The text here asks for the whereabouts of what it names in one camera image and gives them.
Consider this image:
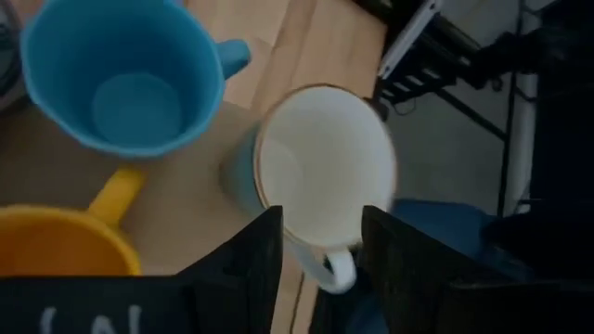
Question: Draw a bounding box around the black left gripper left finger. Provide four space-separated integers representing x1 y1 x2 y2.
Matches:
0 206 284 334

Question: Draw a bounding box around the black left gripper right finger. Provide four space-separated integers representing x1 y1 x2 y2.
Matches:
362 205 594 334

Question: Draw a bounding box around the yellow mug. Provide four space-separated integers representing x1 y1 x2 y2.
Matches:
0 166 149 278

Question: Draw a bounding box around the grey-blue mug white handle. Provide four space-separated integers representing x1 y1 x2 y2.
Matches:
220 83 399 296

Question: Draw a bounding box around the blue mug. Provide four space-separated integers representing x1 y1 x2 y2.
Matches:
19 0 252 161

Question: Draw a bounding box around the white tube leg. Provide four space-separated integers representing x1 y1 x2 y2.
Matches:
503 69 540 217

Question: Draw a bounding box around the white bar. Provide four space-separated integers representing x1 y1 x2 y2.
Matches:
378 0 443 81

